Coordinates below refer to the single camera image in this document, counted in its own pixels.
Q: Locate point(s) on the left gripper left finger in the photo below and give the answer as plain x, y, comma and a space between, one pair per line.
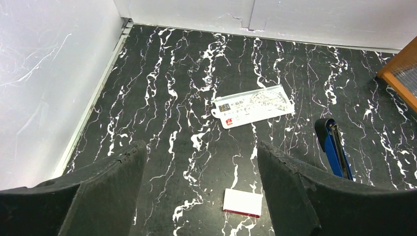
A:
96, 200

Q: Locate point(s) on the aluminium rail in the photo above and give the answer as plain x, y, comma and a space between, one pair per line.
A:
61, 166

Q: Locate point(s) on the red white staple box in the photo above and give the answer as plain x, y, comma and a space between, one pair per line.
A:
243, 203

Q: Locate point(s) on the orange wooden shelf rack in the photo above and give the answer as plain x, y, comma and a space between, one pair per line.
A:
401, 73

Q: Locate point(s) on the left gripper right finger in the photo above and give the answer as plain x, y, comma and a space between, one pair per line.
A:
304, 200

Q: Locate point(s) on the clear plastic package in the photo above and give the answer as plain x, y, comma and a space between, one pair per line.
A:
252, 106

